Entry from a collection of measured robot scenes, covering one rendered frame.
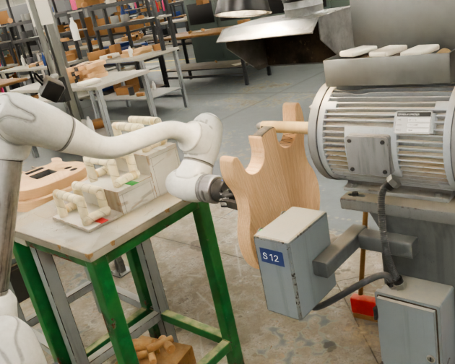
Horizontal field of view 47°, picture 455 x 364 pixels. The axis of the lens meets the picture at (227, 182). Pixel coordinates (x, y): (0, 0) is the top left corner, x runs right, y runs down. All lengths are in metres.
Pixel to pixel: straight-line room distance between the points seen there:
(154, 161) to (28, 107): 0.76
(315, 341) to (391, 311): 1.39
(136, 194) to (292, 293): 0.96
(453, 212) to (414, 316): 0.25
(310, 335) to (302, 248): 1.54
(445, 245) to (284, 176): 0.47
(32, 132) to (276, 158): 0.62
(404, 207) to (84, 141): 0.81
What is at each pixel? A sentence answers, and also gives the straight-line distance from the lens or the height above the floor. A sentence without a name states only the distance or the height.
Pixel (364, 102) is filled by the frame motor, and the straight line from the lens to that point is 1.21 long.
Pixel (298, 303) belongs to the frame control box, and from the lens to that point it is 1.20.
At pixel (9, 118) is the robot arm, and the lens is 1.37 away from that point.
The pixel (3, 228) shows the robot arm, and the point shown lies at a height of 1.14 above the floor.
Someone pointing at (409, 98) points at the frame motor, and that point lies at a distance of 1.18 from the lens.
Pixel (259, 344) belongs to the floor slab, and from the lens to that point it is 2.68.
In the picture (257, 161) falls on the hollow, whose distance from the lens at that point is 1.39.
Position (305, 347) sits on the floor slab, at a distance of 2.62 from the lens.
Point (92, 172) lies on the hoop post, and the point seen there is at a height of 1.06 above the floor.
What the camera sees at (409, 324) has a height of 0.87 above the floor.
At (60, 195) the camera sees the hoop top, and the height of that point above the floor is 1.04.
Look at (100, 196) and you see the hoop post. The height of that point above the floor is 1.02.
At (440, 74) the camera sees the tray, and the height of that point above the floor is 1.40.
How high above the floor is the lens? 1.64
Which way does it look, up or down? 20 degrees down
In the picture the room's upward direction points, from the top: 12 degrees counter-clockwise
